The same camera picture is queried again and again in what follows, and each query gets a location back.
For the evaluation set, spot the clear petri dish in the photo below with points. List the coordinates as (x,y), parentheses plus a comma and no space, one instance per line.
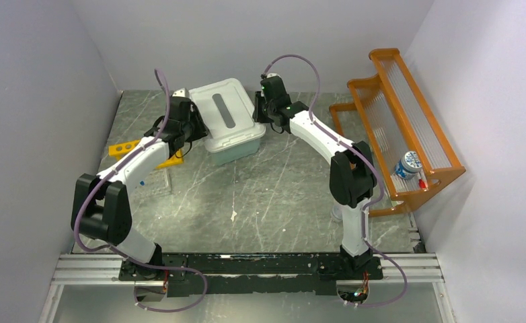
(336,214)

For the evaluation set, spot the white bin lid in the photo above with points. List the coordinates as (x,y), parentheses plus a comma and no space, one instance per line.
(226,110)

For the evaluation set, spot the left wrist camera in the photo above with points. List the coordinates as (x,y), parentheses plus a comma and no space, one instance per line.
(181,93)

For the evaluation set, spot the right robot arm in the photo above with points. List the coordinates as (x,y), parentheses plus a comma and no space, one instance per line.
(352,180)

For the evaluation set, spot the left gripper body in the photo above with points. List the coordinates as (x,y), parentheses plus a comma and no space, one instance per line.
(195,128)

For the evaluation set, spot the yellow test tube rack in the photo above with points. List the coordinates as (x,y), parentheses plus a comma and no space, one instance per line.
(118,151)

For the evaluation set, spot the orange wooden rack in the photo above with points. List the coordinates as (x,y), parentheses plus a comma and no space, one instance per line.
(397,119)

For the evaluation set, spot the white blue bottle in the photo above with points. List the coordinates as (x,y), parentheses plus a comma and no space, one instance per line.
(408,166)

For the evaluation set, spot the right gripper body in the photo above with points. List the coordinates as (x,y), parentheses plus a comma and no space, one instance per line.
(262,110)

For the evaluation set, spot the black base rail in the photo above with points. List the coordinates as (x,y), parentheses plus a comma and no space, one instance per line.
(190,274)

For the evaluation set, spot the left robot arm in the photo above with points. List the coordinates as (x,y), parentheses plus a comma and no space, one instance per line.
(101,206)

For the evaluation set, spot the teal plastic bin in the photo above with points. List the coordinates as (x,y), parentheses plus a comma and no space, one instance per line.
(223,153)

